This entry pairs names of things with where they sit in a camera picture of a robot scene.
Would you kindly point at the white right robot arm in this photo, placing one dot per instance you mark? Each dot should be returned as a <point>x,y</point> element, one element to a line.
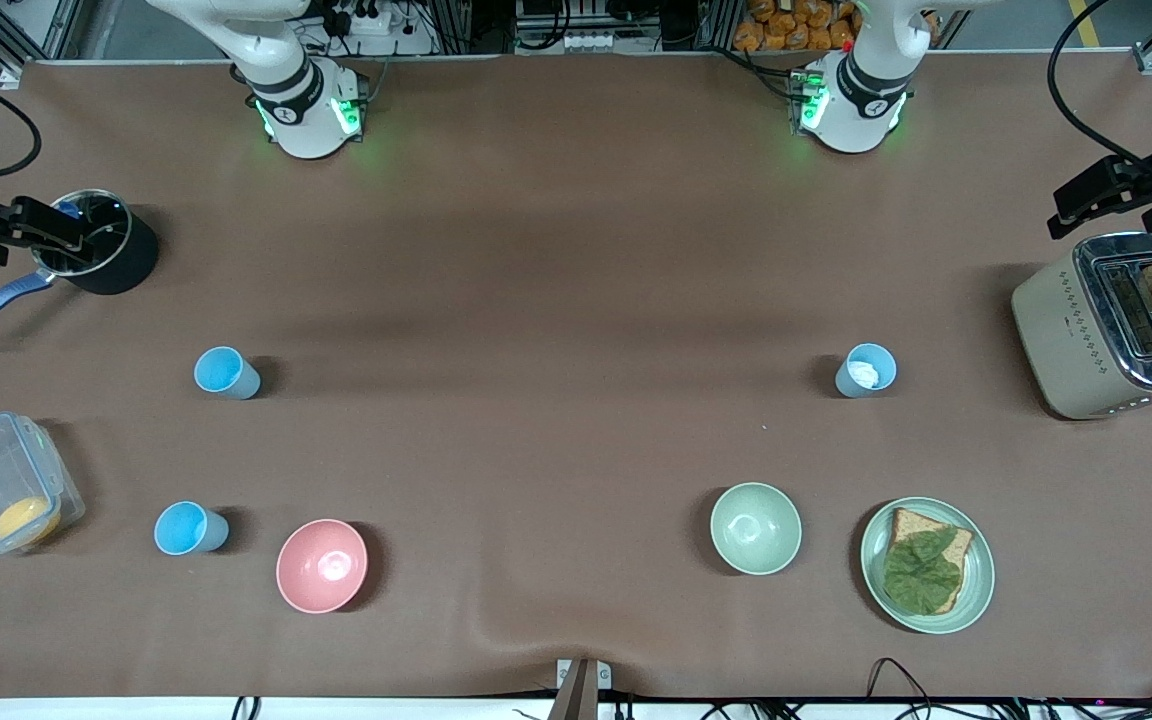
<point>306,120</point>

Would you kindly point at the pale green plate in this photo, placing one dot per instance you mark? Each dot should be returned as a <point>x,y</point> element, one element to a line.
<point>976,575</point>

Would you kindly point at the crumpled white paper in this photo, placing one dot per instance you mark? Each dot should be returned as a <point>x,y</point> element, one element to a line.
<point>865,373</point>

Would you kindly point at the yellow round food piece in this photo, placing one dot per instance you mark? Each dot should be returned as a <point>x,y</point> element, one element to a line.
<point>24,520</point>

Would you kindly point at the bright blue plastic cup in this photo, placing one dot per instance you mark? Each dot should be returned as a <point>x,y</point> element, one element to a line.
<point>226,373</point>
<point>188,529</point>

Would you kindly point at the beige and chrome toaster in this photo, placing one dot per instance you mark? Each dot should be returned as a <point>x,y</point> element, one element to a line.
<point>1056,340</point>

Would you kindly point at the bag of orange buns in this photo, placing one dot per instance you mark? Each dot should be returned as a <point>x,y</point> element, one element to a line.
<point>796,25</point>

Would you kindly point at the white power strip with plugs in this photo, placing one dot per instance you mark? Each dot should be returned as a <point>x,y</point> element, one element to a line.
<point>361,18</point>

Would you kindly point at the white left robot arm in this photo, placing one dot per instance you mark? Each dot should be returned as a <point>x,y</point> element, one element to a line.
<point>851,115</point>

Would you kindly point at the pale green bowl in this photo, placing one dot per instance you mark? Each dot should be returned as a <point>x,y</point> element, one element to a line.
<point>755,528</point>

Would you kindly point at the small white socket strip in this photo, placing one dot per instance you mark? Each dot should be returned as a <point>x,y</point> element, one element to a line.
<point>589,42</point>

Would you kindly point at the brown bread slice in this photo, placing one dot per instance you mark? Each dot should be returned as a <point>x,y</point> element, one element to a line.
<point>906,525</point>

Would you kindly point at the green lettuce leaf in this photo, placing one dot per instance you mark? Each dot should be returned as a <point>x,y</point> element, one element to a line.
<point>921,575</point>

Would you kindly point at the pale blue cup with paper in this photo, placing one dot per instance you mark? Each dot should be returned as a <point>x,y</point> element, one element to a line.
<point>851,380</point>

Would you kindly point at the pink bowl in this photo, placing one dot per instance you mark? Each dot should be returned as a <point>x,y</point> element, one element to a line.
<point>321,566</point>

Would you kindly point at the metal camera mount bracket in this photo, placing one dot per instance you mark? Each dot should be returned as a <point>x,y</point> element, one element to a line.
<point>583,685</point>

